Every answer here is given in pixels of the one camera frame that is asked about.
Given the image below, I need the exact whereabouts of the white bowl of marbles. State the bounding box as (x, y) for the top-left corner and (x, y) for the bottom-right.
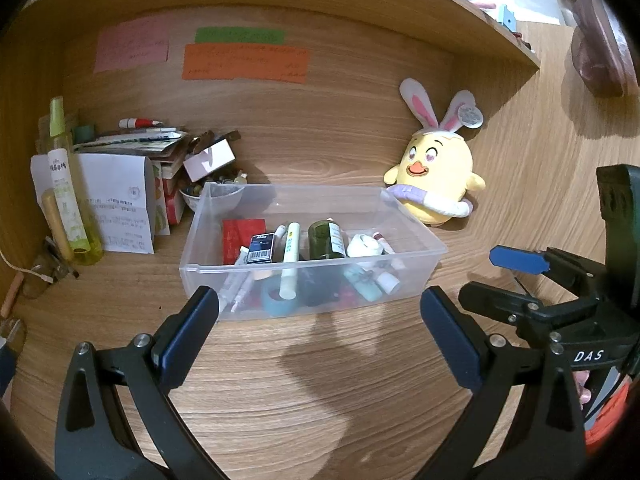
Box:
(180, 172), (248, 216)

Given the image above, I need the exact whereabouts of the white stick red cap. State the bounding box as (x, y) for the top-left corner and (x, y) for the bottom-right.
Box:
(372, 230), (396, 256)

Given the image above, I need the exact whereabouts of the red paper packet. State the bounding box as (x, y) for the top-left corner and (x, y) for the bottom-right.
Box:
(221, 218), (267, 266)

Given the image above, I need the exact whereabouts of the brown wooden ornament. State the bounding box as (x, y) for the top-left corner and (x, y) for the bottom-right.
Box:
(571, 0), (628, 97)

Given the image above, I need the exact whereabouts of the stack of paper packets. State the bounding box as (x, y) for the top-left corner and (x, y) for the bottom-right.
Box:
(72, 127), (188, 161)

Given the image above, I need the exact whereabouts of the yellow-green spray bottle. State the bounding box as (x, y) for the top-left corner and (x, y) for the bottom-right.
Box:
(46, 96), (105, 266)

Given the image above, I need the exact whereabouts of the black box with barcode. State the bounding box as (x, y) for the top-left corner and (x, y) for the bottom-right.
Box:
(239, 232), (276, 265)

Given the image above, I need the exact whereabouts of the blue tape roll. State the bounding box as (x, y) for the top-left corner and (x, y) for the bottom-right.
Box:
(261, 280), (301, 317)

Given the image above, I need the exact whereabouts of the yellow chick plush toy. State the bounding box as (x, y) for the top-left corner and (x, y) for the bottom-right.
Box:
(383, 77), (487, 226)

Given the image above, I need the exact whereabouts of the clear plastic syringe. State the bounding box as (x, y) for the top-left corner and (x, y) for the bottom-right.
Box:
(217, 272), (256, 313)

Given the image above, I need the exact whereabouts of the person's right hand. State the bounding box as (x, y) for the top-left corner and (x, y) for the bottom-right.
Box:
(574, 370), (594, 406)

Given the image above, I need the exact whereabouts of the orange paper note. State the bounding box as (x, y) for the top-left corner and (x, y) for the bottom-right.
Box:
(181, 43), (310, 84)

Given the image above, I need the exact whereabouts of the clear plastic bin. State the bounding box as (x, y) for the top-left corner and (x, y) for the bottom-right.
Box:
(179, 182), (448, 322)

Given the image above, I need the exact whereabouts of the beige tube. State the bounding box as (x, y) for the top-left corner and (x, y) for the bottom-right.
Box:
(41, 189), (76, 261)

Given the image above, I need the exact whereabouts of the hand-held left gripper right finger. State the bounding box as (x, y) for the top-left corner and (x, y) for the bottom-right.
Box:
(420, 286), (587, 480)

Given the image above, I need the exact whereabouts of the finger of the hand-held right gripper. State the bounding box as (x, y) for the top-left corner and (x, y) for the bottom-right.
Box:
(457, 280), (572, 347)
(489, 245), (607, 297)

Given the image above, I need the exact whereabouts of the pink paper note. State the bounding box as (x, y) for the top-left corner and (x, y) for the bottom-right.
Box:
(95, 16), (171, 73)

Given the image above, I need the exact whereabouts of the small white box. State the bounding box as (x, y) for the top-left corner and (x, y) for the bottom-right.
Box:
(182, 139), (236, 181)

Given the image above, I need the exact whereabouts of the dark green bottle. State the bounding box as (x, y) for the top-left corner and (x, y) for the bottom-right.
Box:
(307, 219), (347, 261)

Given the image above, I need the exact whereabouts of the white round container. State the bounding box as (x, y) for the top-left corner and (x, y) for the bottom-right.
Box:
(346, 232), (383, 257)

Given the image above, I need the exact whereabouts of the white cable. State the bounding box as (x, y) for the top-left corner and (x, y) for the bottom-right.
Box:
(0, 247), (56, 283)

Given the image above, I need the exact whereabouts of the fruit printed box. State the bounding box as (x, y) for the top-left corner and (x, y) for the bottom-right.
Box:
(150, 160), (186, 236)

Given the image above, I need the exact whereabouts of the light teal small bottle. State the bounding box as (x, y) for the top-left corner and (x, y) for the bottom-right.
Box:
(344, 265), (383, 303)

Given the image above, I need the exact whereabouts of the small white bottle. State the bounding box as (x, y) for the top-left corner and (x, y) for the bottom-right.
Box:
(375, 270), (402, 295)

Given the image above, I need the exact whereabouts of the green paper note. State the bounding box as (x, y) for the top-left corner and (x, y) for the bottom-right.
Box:
(194, 26), (286, 45)

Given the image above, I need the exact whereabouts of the white folded paper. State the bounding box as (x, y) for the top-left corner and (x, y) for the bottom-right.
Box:
(30, 152), (156, 255)

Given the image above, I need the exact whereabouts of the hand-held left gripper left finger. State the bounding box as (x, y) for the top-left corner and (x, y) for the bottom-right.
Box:
(54, 285), (221, 480)

